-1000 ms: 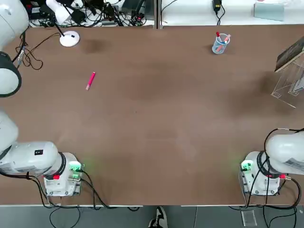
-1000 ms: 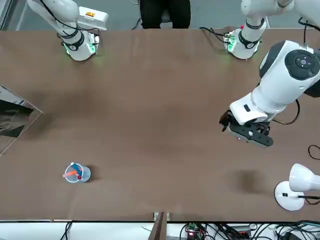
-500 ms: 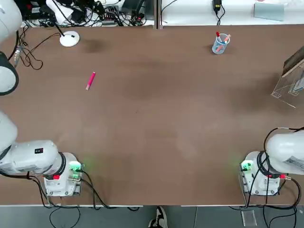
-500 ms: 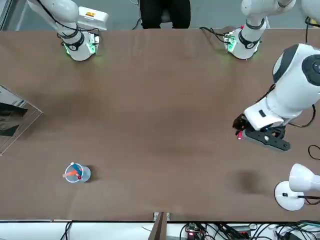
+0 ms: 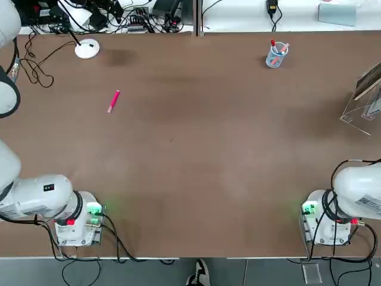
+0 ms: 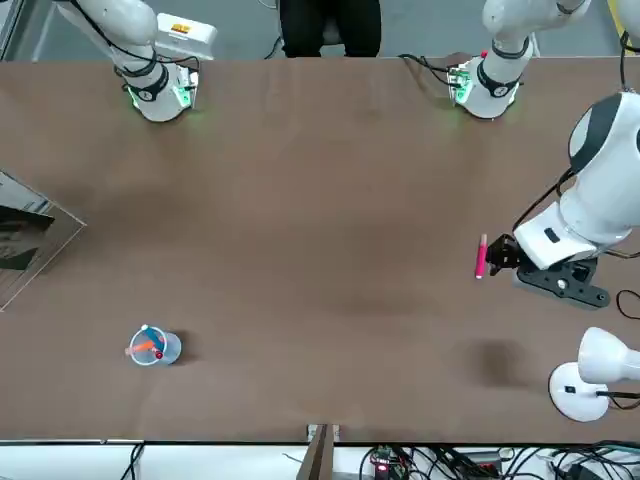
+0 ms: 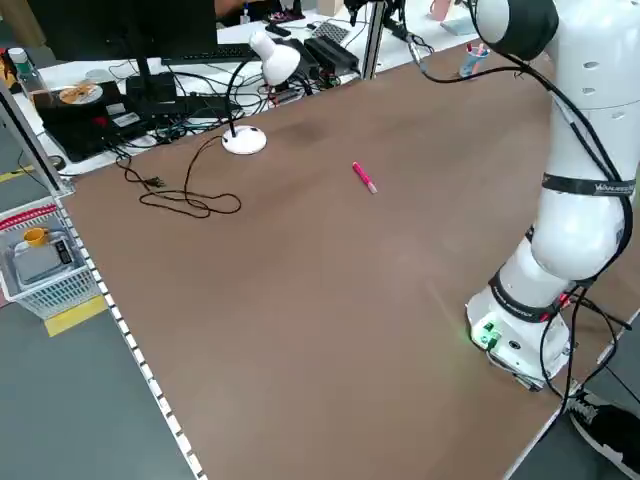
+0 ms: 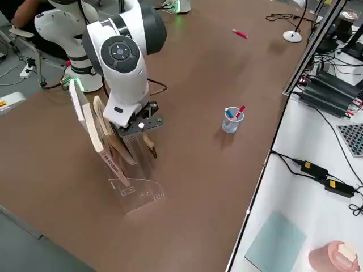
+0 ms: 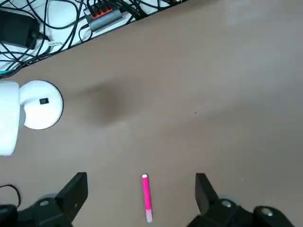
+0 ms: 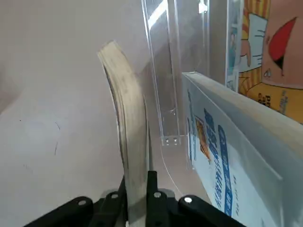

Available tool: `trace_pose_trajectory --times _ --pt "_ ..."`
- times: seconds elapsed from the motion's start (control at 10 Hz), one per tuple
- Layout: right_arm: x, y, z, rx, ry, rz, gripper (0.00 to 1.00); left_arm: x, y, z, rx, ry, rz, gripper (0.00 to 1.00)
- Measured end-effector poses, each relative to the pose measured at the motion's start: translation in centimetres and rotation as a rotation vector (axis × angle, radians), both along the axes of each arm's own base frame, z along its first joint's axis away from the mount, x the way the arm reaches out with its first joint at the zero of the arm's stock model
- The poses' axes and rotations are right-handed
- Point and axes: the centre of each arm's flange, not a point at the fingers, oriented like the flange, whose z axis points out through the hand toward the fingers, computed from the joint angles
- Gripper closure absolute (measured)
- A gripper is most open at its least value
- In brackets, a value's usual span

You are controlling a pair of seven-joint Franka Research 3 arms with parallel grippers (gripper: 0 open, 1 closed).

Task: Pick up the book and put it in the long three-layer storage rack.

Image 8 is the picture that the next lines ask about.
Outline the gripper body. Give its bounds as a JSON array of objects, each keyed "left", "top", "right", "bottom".
[{"left": 117, "top": 100, "right": 165, "bottom": 140}]

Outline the clear acrylic storage rack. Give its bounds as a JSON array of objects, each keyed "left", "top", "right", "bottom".
[{"left": 69, "top": 80, "right": 168, "bottom": 216}]

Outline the red capped marker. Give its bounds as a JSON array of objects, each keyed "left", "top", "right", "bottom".
[{"left": 230, "top": 105, "right": 247, "bottom": 123}]

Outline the white power strip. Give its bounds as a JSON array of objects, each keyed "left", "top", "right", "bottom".
[{"left": 19, "top": 63, "right": 38, "bottom": 79}]

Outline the white box orange label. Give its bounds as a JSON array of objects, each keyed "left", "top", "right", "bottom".
[{"left": 0, "top": 91, "right": 27, "bottom": 116}]

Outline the pink red highlighter pen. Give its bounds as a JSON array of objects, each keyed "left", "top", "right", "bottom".
[{"left": 231, "top": 28, "right": 250, "bottom": 40}]

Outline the chair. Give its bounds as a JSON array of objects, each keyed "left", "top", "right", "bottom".
[{"left": 0, "top": 24, "right": 48, "bottom": 89}]

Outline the white desk lamp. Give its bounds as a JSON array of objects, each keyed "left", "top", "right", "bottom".
[{"left": 282, "top": 0, "right": 310, "bottom": 44}]

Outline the teal glass sheet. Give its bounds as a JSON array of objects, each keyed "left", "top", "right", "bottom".
[{"left": 243, "top": 211, "right": 308, "bottom": 272}]

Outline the black power adapter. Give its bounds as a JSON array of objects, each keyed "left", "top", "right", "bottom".
[
  {"left": 299, "top": 160, "right": 330, "bottom": 180},
  {"left": 324, "top": 177, "right": 356, "bottom": 198}
]

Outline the black power supply unit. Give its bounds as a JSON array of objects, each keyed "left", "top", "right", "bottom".
[{"left": 298, "top": 70, "right": 363, "bottom": 117}]

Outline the grey perforated plate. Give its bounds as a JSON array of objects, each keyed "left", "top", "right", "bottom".
[{"left": 336, "top": 122, "right": 363, "bottom": 159}]

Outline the pink round holder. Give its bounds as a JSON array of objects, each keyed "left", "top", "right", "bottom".
[{"left": 308, "top": 240, "right": 360, "bottom": 272}]

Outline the black lamp power cable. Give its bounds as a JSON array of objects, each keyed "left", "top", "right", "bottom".
[{"left": 265, "top": 12, "right": 299, "bottom": 23}]

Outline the aluminium frame post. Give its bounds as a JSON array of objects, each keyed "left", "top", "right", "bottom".
[{"left": 281, "top": 0, "right": 343, "bottom": 97}]

